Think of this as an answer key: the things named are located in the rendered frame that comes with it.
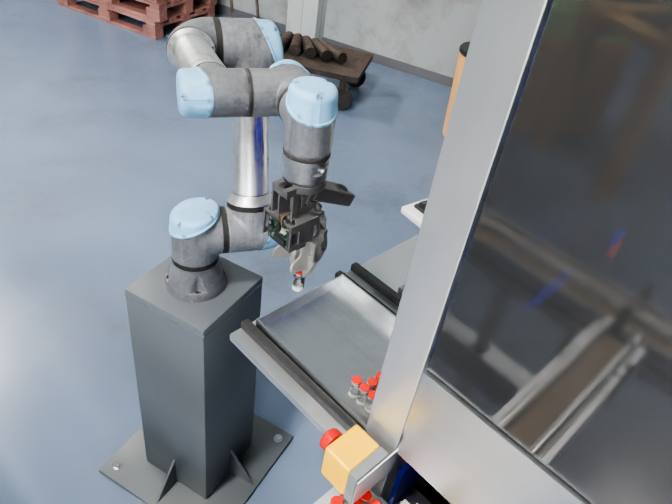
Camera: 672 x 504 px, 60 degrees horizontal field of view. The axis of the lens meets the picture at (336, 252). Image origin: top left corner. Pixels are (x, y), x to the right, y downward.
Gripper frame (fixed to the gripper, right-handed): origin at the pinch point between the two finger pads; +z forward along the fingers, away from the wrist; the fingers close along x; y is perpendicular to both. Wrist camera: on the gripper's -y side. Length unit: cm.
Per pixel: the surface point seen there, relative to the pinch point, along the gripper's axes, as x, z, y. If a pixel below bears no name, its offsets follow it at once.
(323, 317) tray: -4.6, 25.2, -13.4
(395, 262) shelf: -8, 26, -43
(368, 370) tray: 12.7, 25.2, -10.5
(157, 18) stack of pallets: -390, 97, -191
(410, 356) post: 30.8, -8.8, 7.8
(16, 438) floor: -83, 113, 42
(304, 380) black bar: 7.4, 23.3, 3.1
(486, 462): 46.2, -1.7, 7.8
